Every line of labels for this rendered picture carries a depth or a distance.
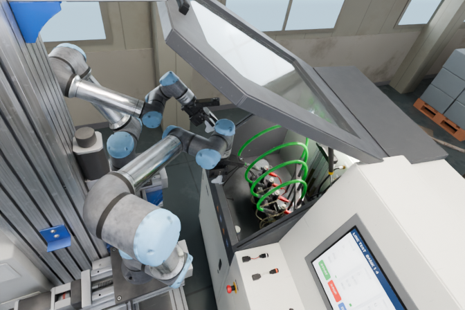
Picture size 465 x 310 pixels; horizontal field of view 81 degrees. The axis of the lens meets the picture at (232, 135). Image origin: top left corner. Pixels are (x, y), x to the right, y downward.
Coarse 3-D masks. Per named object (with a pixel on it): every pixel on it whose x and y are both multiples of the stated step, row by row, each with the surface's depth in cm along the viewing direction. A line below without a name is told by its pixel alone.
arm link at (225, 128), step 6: (222, 120) 100; (228, 120) 100; (216, 126) 98; (222, 126) 98; (228, 126) 98; (234, 126) 99; (216, 132) 98; (222, 132) 97; (228, 132) 97; (234, 132) 100; (228, 138) 99; (228, 144) 99; (228, 150) 105
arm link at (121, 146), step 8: (112, 136) 128; (120, 136) 128; (128, 136) 129; (112, 144) 125; (120, 144) 126; (128, 144) 126; (136, 144) 136; (112, 152) 125; (120, 152) 124; (128, 152) 127; (112, 160) 129; (120, 160) 128; (128, 160) 130
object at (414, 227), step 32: (384, 160) 99; (352, 192) 96; (384, 192) 88; (416, 192) 90; (320, 224) 108; (384, 224) 84; (416, 224) 81; (448, 224) 82; (288, 256) 124; (416, 256) 75; (448, 256) 75; (224, 288) 157; (416, 288) 75; (448, 288) 69
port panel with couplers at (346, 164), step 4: (348, 156) 125; (344, 160) 128; (348, 160) 125; (344, 164) 128; (348, 164) 125; (340, 168) 127; (344, 168) 128; (348, 168) 126; (336, 172) 134; (340, 172) 131; (344, 172) 129; (336, 176) 134; (332, 180) 134; (328, 184) 142
